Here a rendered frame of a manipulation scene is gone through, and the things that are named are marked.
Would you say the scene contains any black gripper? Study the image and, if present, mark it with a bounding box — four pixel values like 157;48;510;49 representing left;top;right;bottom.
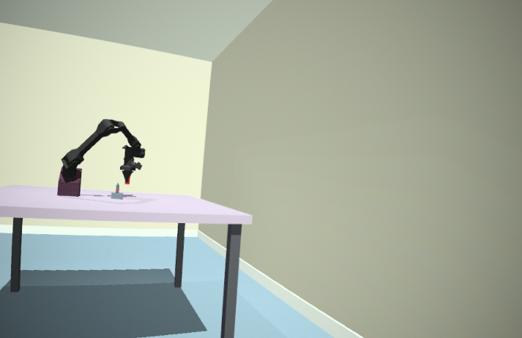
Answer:
120;156;135;182

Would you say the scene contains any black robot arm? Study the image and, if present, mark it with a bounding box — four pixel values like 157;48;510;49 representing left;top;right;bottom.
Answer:
61;119;145;178

